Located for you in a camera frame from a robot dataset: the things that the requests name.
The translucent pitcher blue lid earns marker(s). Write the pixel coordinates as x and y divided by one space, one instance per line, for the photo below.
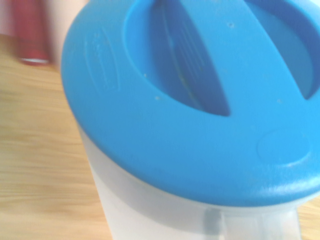
175 150

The red water bottle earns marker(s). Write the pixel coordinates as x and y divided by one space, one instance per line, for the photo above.
30 37

